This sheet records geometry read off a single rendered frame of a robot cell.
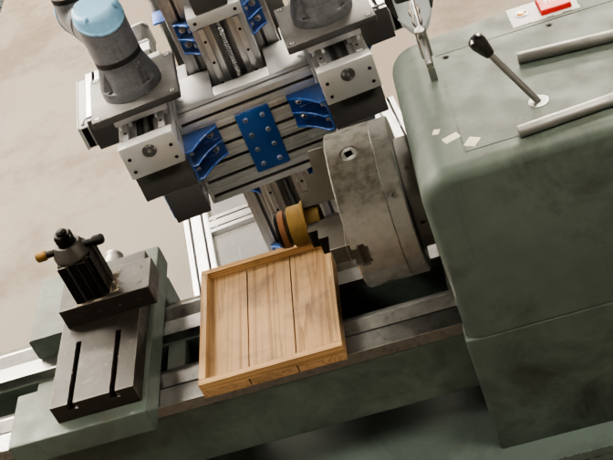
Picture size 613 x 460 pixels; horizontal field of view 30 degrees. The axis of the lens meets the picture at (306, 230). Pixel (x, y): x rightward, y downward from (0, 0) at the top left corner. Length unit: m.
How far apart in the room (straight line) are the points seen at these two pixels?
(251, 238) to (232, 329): 1.41
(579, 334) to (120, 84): 1.22
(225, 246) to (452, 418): 1.49
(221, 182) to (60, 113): 2.73
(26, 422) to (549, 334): 1.06
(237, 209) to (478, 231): 1.97
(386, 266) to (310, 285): 0.32
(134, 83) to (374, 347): 0.91
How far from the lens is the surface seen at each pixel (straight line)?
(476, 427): 2.50
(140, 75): 2.77
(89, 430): 2.33
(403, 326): 2.29
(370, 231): 2.11
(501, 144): 2.00
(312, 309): 2.37
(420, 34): 2.16
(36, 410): 2.43
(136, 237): 4.46
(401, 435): 2.54
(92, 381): 2.34
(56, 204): 4.90
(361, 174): 2.11
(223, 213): 3.94
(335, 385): 2.33
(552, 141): 1.98
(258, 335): 2.37
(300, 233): 2.23
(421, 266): 2.19
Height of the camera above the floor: 2.40
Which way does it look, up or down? 36 degrees down
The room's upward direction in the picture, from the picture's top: 23 degrees counter-clockwise
